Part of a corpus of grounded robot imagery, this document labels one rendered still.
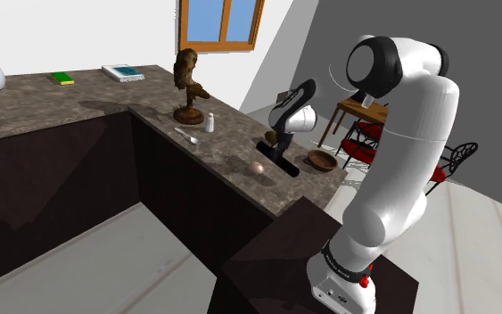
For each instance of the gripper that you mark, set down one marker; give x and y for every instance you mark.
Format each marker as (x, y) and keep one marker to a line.
(284, 140)

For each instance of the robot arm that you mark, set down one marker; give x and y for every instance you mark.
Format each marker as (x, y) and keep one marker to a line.
(411, 143)

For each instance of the small brown round object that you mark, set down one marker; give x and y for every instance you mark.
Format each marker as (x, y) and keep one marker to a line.
(270, 137)

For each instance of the black remote control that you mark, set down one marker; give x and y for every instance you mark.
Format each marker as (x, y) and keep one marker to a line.
(291, 168)

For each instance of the pink egg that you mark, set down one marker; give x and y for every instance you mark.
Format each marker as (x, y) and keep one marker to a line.
(257, 168)

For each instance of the brown bowl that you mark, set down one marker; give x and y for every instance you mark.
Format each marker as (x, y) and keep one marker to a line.
(322, 160)

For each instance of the white salt shaker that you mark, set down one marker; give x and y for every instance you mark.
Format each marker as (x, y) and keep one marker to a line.
(209, 123)

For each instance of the black chair with red seat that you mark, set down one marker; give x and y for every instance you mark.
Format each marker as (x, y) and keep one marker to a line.
(457, 156)
(361, 148)

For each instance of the wooden table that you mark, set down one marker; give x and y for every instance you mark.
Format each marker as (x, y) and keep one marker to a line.
(365, 111)

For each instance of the silver spoon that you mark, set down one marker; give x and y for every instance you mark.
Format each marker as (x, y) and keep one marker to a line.
(188, 136)

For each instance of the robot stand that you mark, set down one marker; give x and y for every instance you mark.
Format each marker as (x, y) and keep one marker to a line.
(276, 252)

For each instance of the brown bust figure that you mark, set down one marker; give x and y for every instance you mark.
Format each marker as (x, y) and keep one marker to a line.
(186, 69)

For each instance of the white book with teal cover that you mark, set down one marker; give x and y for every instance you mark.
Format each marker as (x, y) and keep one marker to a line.
(122, 72)

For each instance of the green sponge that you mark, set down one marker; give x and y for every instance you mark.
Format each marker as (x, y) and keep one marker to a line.
(62, 78)

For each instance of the window with wooden frame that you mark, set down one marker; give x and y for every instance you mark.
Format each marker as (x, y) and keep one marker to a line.
(220, 21)

